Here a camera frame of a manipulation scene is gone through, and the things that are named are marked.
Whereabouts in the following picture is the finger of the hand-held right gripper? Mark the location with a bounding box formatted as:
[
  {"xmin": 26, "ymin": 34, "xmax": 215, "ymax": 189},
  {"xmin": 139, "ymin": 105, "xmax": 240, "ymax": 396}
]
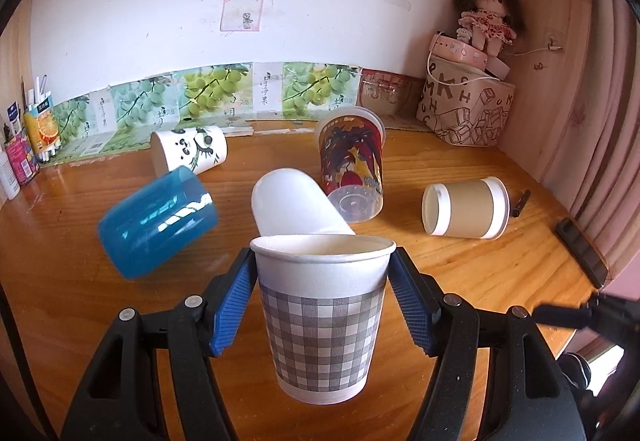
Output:
[{"xmin": 532, "ymin": 293, "xmax": 640, "ymax": 337}]

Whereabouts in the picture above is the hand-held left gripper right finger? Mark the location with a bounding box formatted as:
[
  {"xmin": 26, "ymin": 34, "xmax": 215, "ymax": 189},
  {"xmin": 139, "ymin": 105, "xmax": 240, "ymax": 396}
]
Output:
[{"xmin": 387, "ymin": 246, "xmax": 586, "ymax": 441}]

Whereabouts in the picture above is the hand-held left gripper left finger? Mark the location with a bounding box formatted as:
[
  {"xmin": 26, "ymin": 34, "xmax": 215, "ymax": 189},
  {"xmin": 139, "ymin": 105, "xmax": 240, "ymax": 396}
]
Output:
[{"xmin": 60, "ymin": 248, "xmax": 259, "ymax": 441}]

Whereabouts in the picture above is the grey checked paper cup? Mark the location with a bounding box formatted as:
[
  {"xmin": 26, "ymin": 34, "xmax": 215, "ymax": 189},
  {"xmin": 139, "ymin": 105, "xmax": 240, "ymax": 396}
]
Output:
[{"xmin": 249, "ymin": 234, "xmax": 397, "ymax": 405}]

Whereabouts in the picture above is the plain white plastic cup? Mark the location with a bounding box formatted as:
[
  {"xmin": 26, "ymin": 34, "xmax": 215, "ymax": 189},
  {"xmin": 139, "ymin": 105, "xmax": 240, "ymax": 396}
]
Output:
[{"xmin": 251, "ymin": 167, "xmax": 357, "ymax": 238}]

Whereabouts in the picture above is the brown sleeved white paper cup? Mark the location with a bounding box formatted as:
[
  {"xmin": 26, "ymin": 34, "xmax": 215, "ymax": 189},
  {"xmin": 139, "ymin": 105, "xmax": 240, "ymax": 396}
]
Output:
[{"xmin": 421, "ymin": 176, "xmax": 510, "ymax": 240}]

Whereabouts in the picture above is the blue translucent plastic cup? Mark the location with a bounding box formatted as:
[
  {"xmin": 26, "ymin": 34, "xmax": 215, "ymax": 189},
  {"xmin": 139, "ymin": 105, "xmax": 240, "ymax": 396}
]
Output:
[{"xmin": 97, "ymin": 165, "xmax": 219, "ymax": 280}]

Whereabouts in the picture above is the colourful printed clear plastic cup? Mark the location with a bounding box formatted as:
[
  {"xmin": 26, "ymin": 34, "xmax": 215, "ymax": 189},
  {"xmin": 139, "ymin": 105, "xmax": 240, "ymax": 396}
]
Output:
[{"xmin": 314, "ymin": 107, "xmax": 387, "ymax": 223}]

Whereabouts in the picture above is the white panda print cup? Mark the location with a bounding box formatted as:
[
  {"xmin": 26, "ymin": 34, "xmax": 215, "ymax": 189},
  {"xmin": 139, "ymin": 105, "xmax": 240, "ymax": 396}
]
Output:
[{"xmin": 150, "ymin": 125, "xmax": 228, "ymax": 178}]

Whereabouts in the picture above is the black flat phone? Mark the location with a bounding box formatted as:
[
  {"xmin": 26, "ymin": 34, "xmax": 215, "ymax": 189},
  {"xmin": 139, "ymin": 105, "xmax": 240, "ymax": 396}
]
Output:
[{"xmin": 556, "ymin": 217, "xmax": 610, "ymax": 290}]

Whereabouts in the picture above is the pink curtain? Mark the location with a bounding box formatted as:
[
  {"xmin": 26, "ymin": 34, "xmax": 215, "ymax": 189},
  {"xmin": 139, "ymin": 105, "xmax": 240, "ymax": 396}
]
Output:
[{"xmin": 542, "ymin": 0, "xmax": 640, "ymax": 302}]

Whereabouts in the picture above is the beige letter print bag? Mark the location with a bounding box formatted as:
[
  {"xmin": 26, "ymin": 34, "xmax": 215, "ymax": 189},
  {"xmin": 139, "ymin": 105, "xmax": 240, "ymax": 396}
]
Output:
[{"xmin": 416, "ymin": 52, "xmax": 517, "ymax": 148}]

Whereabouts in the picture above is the clear plastic container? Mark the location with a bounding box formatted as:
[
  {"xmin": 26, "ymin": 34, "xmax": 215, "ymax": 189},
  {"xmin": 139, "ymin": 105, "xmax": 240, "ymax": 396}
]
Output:
[{"xmin": 358, "ymin": 68, "xmax": 424, "ymax": 116}]

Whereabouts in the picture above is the green grape print carton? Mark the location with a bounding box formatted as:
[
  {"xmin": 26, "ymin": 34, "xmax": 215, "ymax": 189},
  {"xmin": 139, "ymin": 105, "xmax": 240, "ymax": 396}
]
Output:
[
  {"xmin": 109, "ymin": 75, "xmax": 182, "ymax": 144},
  {"xmin": 251, "ymin": 61, "xmax": 362, "ymax": 118},
  {"xmin": 176, "ymin": 63, "xmax": 254, "ymax": 122},
  {"xmin": 50, "ymin": 93, "xmax": 117, "ymax": 160}
]

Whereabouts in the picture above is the orange fruit print carton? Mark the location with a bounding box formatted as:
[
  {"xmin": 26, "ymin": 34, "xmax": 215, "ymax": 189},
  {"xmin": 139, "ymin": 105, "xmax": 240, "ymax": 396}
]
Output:
[{"xmin": 23, "ymin": 92, "xmax": 63, "ymax": 166}]

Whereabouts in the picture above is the white plastic bottle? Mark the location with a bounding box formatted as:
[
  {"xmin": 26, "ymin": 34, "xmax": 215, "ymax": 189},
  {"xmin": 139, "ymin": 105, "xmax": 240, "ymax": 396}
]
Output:
[{"xmin": 0, "ymin": 148, "xmax": 22, "ymax": 200}]

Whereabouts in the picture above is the pink oval box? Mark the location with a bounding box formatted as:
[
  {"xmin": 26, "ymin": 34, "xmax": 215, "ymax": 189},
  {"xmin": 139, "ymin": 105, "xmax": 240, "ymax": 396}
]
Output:
[{"xmin": 431, "ymin": 32, "xmax": 511, "ymax": 78}]

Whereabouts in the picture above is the rag doll with brown hair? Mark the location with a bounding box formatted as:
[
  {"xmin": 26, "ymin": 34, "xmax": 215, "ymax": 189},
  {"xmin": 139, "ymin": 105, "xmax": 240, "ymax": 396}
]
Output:
[{"xmin": 452, "ymin": 0, "xmax": 525, "ymax": 58}]

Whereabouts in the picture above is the white charging cable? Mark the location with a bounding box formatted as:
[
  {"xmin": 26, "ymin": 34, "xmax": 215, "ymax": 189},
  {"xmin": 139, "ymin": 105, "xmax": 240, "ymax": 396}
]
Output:
[{"xmin": 510, "ymin": 36, "xmax": 564, "ymax": 58}]

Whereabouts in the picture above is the pink framed wall note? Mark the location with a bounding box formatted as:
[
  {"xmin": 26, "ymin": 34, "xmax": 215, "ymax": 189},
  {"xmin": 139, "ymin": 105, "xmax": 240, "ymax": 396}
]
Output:
[{"xmin": 220, "ymin": 0, "xmax": 265, "ymax": 32}]

